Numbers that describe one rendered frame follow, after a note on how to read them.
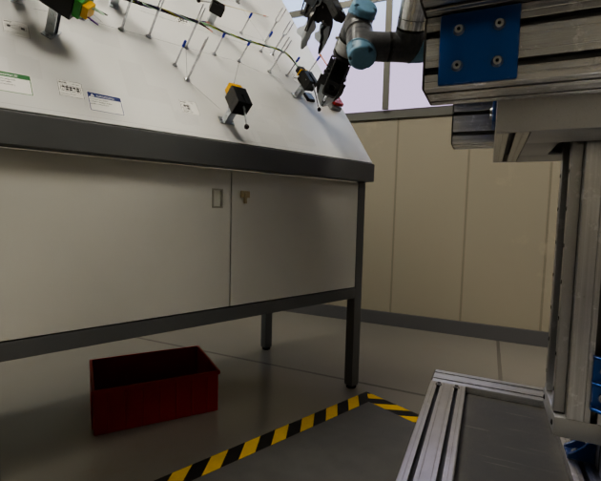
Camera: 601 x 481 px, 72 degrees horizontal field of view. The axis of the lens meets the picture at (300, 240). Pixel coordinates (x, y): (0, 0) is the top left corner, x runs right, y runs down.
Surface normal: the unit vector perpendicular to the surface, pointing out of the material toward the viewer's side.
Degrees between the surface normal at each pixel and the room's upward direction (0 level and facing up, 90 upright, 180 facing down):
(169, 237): 90
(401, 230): 90
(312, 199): 90
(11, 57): 54
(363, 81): 90
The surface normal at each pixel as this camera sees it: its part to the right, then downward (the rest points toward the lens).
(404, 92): -0.41, 0.06
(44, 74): 0.55, -0.53
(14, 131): 0.66, 0.07
